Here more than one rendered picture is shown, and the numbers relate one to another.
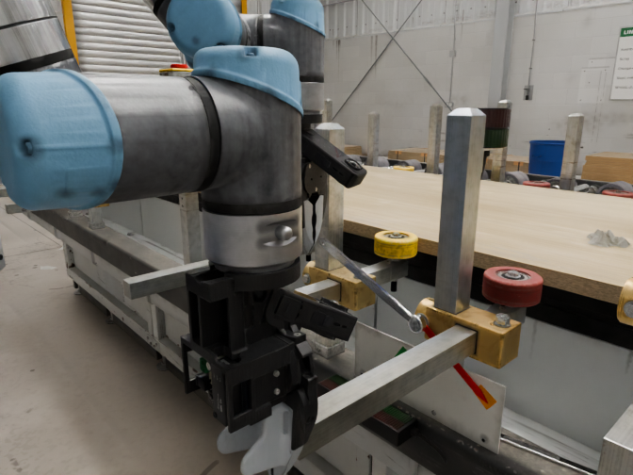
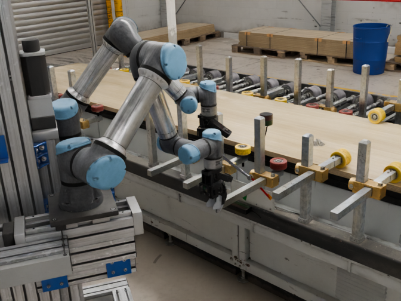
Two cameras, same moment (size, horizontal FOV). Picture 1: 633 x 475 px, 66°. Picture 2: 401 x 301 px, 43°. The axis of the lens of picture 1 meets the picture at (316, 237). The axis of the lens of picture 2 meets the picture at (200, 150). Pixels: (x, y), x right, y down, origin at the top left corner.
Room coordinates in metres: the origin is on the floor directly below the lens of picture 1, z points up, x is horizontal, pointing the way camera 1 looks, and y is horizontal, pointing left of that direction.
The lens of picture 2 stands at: (-1.49, 0.21, 1.83)
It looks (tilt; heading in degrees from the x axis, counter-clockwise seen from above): 21 degrees down; 357
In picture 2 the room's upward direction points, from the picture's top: 3 degrees counter-clockwise
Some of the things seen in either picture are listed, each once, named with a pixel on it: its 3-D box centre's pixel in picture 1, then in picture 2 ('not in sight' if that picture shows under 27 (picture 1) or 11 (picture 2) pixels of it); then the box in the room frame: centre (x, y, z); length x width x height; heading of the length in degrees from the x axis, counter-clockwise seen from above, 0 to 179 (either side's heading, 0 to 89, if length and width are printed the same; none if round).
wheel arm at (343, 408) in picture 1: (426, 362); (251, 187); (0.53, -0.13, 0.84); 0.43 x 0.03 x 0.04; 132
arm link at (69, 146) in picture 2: not in sight; (76, 157); (0.11, 0.53, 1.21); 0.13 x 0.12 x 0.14; 41
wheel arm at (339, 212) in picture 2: not in sight; (367, 191); (0.21, -0.53, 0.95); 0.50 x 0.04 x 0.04; 132
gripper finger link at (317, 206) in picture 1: (302, 221); not in sight; (0.75, 0.02, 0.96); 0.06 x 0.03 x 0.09; 62
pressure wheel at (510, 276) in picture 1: (509, 308); (278, 171); (0.66, -0.28, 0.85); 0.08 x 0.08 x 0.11
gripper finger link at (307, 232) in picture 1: (292, 225); not in sight; (0.73, 0.04, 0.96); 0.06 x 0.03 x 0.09; 62
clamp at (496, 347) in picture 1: (465, 327); (264, 177); (0.61, -0.21, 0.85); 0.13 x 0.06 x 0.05; 42
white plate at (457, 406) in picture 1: (418, 380); (251, 194); (0.64, -0.15, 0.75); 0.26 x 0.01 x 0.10; 42
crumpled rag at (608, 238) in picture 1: (608, 236); (318, 141); (0.85, -0.53, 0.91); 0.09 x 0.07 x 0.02; 159
